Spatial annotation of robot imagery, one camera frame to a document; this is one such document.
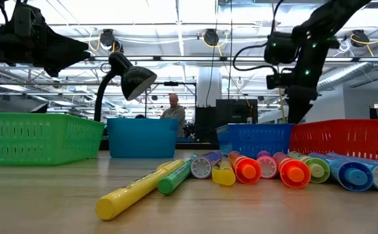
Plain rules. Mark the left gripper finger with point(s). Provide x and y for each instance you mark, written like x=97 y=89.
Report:
x=65 y=52

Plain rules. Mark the purple highlighter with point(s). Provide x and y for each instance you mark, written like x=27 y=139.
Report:
x=202 y=167

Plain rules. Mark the black equipment cabinet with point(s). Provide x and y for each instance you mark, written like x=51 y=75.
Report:
x=236 y=112

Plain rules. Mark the blue plastic basket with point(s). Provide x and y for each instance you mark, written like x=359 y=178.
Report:
x=257 y=139

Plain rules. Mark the person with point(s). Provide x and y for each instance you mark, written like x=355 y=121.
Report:
x=174 y=113

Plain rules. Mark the thick yellow highlighter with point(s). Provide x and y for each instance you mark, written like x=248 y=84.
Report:
x=224 y=175

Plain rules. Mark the silver ventilation duct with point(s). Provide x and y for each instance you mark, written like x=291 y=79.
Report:
x=338 y=76

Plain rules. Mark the lime green highlighter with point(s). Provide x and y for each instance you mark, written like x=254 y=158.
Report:
x=317 y=169

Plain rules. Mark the green plastic basket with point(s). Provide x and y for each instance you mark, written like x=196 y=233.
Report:
x=30 y=139

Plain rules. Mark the black desk lamp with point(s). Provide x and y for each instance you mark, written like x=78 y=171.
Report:
x=133 y=81

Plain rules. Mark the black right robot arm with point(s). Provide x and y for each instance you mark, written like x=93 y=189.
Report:
x=325 y=22

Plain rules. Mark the slim yellow highlighter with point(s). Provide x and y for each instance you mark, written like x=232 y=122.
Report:
x=127 y=195

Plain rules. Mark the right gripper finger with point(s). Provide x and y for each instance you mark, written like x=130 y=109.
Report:
x=296 y=112

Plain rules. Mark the orange highlighter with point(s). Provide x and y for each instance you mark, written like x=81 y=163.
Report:
x=293 y=174
x=247 y=170

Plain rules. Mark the red plastic basket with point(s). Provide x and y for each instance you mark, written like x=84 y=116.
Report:
x=338 y=136

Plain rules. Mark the teal plastic bin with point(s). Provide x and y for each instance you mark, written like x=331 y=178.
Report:
x=142 y=139

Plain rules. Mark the pink highlighter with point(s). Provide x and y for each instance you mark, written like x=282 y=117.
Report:
x=267 y=167

